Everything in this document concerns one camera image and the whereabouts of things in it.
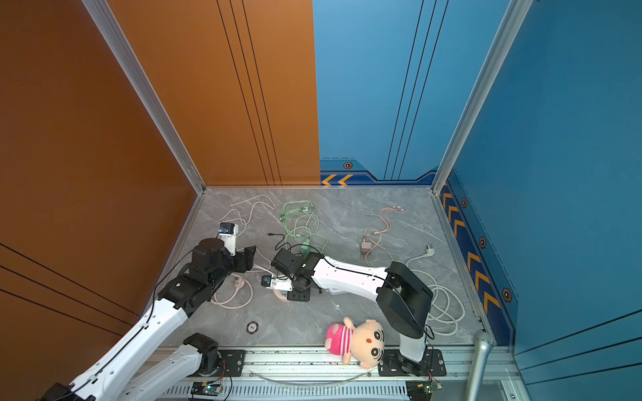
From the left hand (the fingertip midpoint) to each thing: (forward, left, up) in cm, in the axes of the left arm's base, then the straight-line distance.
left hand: (246, 243), depth 79 cm
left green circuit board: (-37, +8, -19) cm, 42 cm away
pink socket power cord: (-6, +6, -16) cm, 18 cm away
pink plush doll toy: (-26, -37, -10) cm, 46 cm away
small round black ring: (-20, -1, -19) cm, 28 cm away
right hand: (-9, -16, -13) cm, 22 cm away
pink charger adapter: (+10, -41, -16) cm, 45 cm away
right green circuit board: (-36, -53, -18) cm, 67 cm away
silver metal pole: (-25, -73, -15) cm, 79 cm away
